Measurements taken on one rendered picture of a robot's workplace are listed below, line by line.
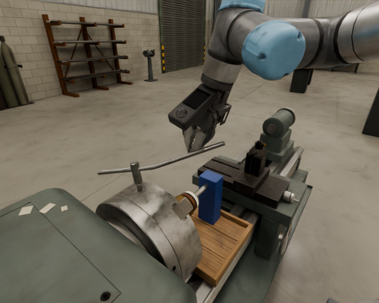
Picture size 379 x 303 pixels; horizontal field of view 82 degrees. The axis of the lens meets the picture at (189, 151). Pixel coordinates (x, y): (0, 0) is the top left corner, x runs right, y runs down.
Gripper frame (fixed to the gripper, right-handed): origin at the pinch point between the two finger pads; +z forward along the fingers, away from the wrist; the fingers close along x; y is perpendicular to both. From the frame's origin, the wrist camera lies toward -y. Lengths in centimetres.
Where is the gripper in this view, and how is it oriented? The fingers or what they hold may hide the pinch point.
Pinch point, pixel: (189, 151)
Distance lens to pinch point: 58.0
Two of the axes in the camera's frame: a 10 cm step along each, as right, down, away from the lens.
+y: 6.1, -3.7, 7.0
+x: -7.6, -5.4, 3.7
